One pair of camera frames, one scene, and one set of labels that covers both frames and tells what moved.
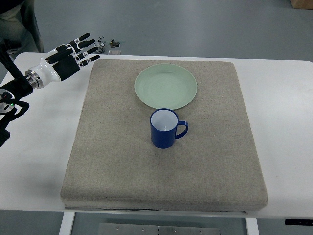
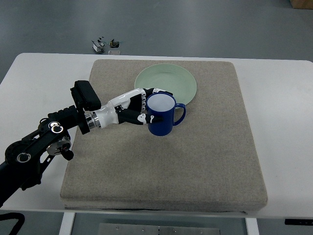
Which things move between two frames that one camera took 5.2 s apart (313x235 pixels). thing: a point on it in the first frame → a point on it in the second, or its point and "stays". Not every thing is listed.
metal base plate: [156, 229] stays
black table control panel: [299, 222] stays
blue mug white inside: [164, 122] → [163, 104]
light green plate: [166, 85] stays
